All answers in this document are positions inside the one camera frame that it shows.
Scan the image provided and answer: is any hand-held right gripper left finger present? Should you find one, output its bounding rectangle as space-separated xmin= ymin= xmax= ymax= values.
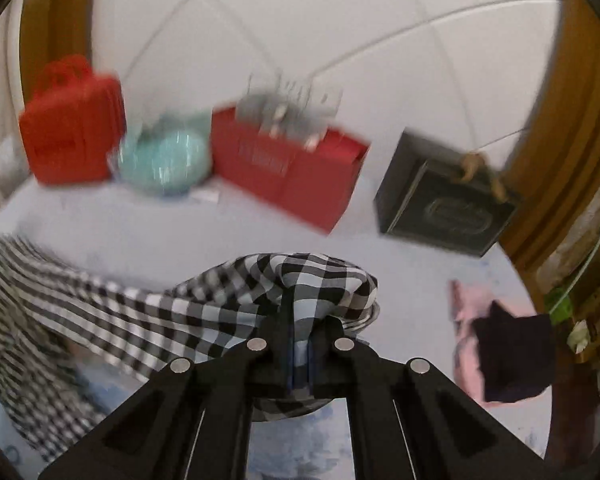
xmin=39 ymin=304 xmax=302 ymax=480

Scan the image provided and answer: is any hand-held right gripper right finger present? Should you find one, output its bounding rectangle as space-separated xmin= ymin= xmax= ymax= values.
xmin=304 ymin=321 xmax=557 ymax=480

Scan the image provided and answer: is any black white checkered garment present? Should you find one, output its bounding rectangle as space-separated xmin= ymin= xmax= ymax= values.
xmin=0 ymin=235 xmax=381 ymax=463

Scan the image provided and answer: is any pink cloth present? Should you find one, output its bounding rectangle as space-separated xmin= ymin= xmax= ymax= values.
xmin=449 ymin=280 xmax=497 ymax=404

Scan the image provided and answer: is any white blue floral tablecloth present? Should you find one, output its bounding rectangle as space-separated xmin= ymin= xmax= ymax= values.
xmin=0 ymin=160 xmax=552 ymax=480

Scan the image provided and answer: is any red paper bag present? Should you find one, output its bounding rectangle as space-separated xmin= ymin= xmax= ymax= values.
xmin=210 ymin=105 xmax=372 ymax=235

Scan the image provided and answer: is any dark cloth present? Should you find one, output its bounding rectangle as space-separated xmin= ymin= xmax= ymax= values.
xmin=472 ymin=301 xmax=556 ymax=405

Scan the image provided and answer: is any black gift bag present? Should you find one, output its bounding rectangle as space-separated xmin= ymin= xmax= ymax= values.
xmin=374 ymin=129 xmax=524 ymax=259

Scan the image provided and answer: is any teal bundle in plastic bag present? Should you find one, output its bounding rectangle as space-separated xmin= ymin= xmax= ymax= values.
xmin=111 ymin=112 xmax=214 ymax=199

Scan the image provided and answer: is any grey fluffy item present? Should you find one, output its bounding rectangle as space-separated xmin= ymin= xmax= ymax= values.
xmin=237 ymin=87 xmax=332 ymax=147

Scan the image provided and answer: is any clear plastic box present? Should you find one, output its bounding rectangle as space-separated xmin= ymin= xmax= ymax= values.
xmin=249 ymin=71 xmax=344 ymax=111

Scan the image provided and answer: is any red plastic case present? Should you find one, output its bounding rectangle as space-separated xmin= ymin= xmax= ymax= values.
xmin=19 ymin=55 xmax=127 ymax=187

